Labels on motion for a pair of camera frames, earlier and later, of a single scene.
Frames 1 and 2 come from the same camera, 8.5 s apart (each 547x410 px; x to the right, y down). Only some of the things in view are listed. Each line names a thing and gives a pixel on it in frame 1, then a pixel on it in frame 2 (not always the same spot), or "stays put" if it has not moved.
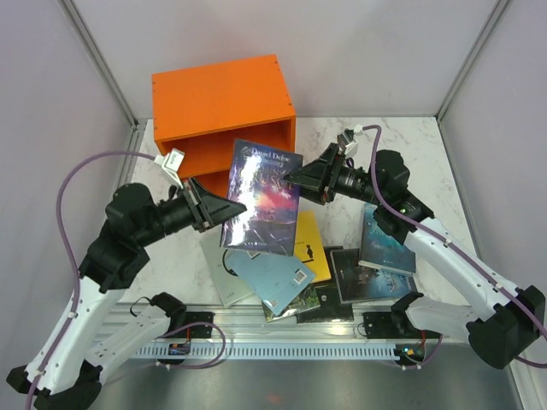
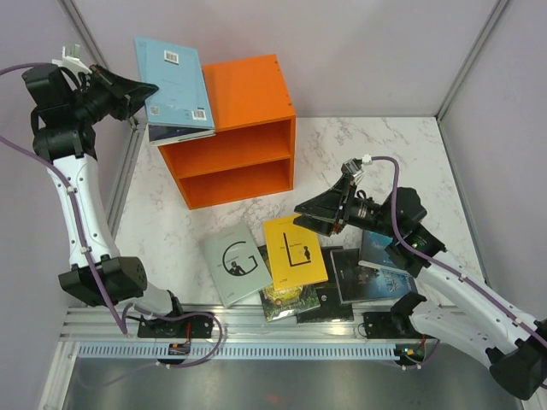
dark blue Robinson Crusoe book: x=270 y=221 to x=162 y=134
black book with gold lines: x=332 y=307 stays put
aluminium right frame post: x=497 y=10 stays put
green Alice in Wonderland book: x=308 y=299 stays put
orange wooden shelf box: x=201 y=111 stays put
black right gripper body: x=336 y=172 to x=347 y=199
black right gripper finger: x=316 y=172 to x=326 y=205
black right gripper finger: x=320 y=195 to x=322 y=225
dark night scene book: x=357 y=284 stays put
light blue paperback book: x=277 y=278 to x=182 y=98
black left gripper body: x=193 y=203 to x=100 y=97
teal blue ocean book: x=381 y=248 stays put
